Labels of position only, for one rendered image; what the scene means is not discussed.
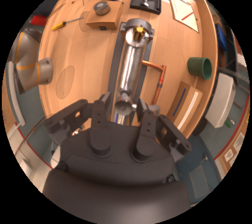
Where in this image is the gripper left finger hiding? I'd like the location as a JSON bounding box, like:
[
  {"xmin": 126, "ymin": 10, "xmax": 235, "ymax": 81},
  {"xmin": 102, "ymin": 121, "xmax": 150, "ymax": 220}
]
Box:
[{"xmin": 43, "ymin": 91, "xmax": 112, "ymax": 158}]

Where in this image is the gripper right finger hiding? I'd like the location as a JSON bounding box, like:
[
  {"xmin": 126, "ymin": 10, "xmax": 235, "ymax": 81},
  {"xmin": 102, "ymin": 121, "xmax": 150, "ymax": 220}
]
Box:
[{"xmin": 130, "ymin": 97, "xmax": 193, "ymax": 163}]

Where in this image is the grey diverter lever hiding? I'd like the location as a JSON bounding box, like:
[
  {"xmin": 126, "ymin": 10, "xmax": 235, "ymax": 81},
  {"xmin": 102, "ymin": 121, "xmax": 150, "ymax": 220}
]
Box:
[{"xmin": 147, "ymin": 104, "xmax": 161, "ymax": 116}]

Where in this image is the chrome bar mixer body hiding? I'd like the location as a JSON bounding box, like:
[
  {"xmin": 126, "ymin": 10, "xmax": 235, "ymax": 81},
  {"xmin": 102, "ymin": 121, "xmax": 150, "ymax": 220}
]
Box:
[{"xmin": 109, "ymin": 18, "xmax": 155, "ymax": 126}]

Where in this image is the brown knob stand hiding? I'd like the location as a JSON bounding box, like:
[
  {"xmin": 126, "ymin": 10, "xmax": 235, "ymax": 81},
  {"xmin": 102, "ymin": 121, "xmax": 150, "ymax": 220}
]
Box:
[{"xmin": 85, "ymin": 1, "xmax": 124, "ymax": 31}]

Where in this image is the grey round knob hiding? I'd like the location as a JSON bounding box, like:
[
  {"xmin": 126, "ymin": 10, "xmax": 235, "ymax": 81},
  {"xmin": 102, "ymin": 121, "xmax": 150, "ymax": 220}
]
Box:
[{"xmin": 93, "ymin": 1, "xmax": 111, "ymax": 16}]

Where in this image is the brown box with stripes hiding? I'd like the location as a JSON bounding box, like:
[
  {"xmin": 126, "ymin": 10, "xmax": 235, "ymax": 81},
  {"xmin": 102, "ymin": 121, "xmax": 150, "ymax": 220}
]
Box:
[{"xmin": 167, "ymin": 81, "xmax": 204, "ymax": 134}]

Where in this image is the bent copper pipe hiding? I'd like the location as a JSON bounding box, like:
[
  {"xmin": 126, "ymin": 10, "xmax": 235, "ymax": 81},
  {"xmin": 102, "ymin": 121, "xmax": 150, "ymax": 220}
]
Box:
[{"xmin": 141, "ymin": 60, "xmax": 167, "ymax": 105}]

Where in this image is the blue door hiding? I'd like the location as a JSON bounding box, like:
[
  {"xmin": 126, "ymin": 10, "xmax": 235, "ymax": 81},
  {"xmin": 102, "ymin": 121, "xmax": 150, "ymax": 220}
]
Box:
[{"xmin": 175, "ymin": 134, "xmax": 223, "ymax": 207}]

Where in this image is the white box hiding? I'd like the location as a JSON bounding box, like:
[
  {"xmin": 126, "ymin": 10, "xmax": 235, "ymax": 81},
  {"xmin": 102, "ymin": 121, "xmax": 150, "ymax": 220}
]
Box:
[{"xmin": 204, "ymin": 72, "xmax": 237, "ymax": 129}]

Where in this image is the green cup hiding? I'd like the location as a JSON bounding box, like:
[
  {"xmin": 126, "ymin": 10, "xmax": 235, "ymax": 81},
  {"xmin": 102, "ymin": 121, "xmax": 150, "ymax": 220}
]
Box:
[{"xmin": 187, "ymin": 56, "xmax": 213, "ymax": 81}]

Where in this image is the brown notice board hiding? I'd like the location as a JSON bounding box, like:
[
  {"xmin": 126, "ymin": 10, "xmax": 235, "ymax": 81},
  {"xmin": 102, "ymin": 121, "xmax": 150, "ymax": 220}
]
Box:
[{"xmin": 218, "ymin": 130, "xmax": 251, "ymax": 171}]

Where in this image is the brass splined spindle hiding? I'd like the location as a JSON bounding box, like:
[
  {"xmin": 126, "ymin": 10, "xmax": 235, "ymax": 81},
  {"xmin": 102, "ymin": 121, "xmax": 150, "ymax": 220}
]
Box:
[{"xmin": 133, "ymin": 25, "xmax": 146, "ymax": 42}]

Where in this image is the red toolbox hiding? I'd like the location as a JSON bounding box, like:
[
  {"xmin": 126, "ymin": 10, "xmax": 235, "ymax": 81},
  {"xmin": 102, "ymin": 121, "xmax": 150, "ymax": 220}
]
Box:
[{"xmin": 31, "ymin": 14, "xmax": 49, "ymax": 27}]

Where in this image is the red pencil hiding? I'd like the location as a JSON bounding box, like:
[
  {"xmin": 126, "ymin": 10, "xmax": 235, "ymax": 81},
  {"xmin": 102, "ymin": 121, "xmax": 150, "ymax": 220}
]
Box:
[{"xmin": 181, "ymin": 11, "xmax": 194, "ymax": 21}]

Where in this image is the brown clipboard with paper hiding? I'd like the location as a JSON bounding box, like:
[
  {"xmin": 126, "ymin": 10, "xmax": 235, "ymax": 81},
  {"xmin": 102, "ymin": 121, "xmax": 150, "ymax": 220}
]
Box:
[{"xmin": 167, "ymin": 0, "xmax": 200, "ymax": 33}]

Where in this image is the black parts tray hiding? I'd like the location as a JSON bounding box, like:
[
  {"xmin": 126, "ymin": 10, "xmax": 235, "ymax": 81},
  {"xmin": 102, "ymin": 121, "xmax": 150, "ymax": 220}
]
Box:
[{"xmin": 130, "ymin": 0, "xmax": 162, "ymax": 15}]

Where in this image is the grey flow handle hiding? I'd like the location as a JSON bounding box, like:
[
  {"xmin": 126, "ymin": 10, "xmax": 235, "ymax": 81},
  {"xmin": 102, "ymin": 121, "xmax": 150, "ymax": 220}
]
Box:
[{"xmin": 115, "ymin": 89, "xmax": 138, "ymax": 116}]

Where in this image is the yellow handled screwdriver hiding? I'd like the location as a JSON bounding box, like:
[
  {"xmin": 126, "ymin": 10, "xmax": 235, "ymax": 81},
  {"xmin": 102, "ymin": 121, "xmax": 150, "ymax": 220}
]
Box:
[{"xmin": 51, "ymin": 17, "xmax": 84, "ymax": 31}]

